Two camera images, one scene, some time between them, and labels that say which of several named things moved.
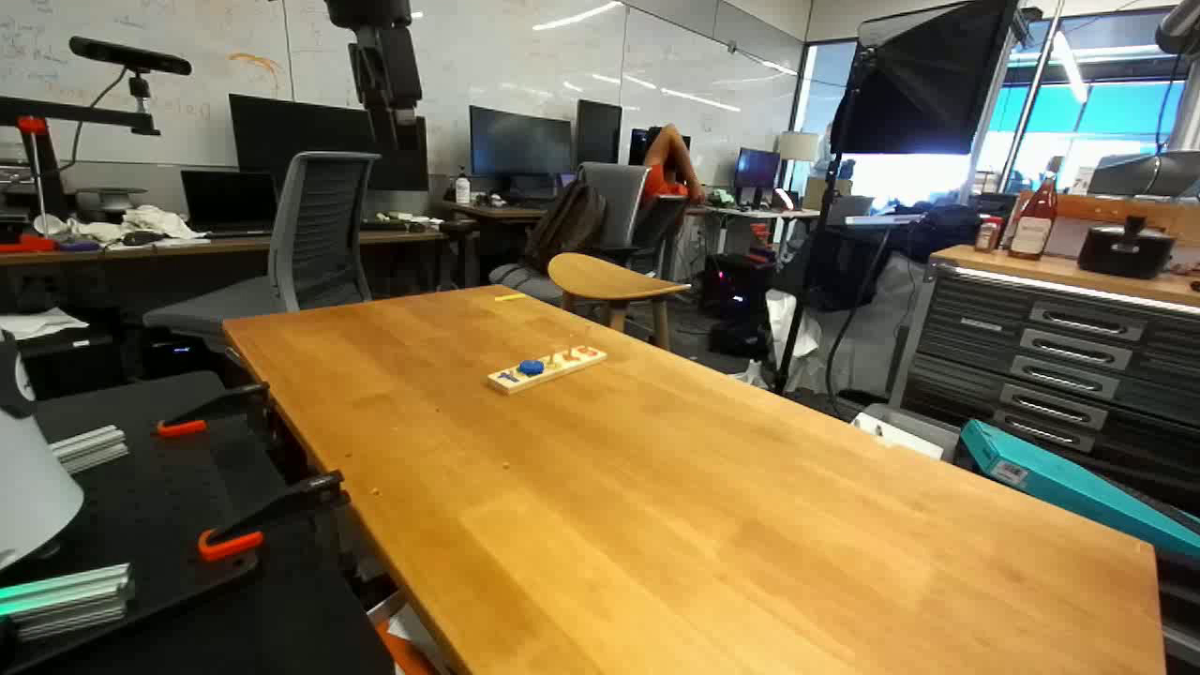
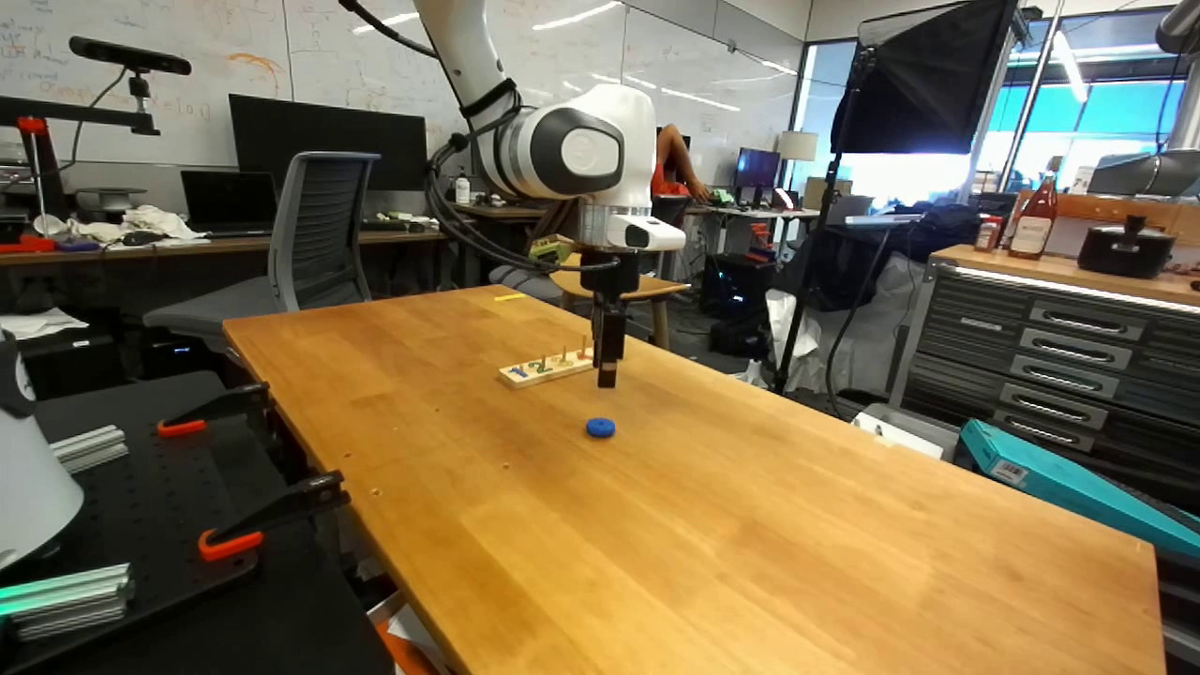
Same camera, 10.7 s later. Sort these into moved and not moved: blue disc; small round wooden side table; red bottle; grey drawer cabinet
Moved: blue disc
Not moved: red bottle; grey drawer cabinet; small round wooden side table
